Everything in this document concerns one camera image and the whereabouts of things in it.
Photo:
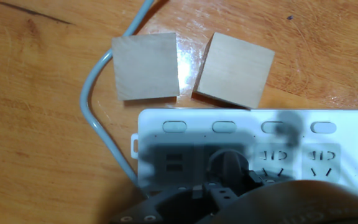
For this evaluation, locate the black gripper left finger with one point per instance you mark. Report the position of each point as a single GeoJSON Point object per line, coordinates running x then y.
{"type": "Point", "coordinates": [172, 202]}

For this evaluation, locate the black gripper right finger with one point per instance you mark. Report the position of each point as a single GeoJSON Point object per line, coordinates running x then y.
{"type": "Point", "coordinates": [261, 180]}

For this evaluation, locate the wooden cube block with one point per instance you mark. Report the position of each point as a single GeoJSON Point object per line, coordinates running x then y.
{"type": "Point", "coordinates": [235, 70]}
{"type": "Point", "coordinates": [146, 67]}

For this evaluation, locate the white power strip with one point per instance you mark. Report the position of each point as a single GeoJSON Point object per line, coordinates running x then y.
{"type": "Point", "coordinates": [337, 140]}

